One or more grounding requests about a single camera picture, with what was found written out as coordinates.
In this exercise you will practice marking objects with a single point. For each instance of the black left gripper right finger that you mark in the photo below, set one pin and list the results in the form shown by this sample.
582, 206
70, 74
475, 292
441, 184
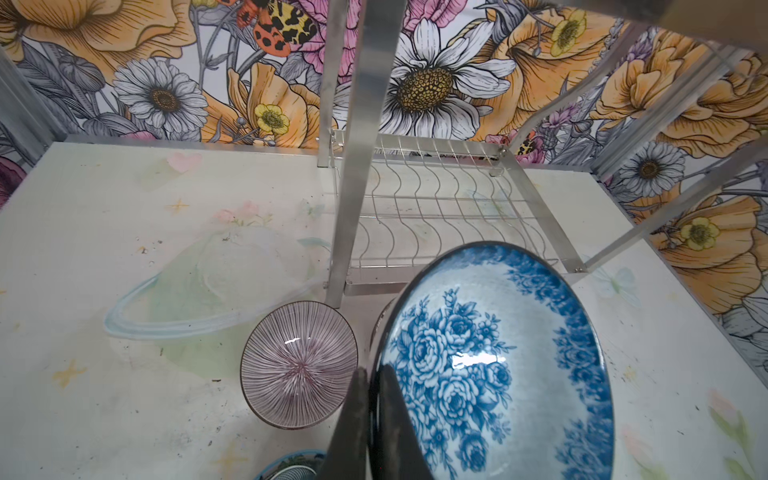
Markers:
397, 451

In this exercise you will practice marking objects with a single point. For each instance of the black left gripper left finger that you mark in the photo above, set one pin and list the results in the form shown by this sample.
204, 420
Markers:
347, 452

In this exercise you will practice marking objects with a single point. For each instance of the dark blue petal bowl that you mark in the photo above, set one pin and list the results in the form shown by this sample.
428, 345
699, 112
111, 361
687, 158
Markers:
300, 465

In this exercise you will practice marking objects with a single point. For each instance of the blue floral bowl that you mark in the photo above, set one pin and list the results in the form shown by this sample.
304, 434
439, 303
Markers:
500, 369

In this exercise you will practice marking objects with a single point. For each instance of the silver metal dish rack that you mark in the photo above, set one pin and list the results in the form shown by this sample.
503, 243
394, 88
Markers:
571, 128

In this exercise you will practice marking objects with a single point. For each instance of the pink striped bowl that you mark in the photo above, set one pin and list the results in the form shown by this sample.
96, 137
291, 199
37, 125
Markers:
297, 364

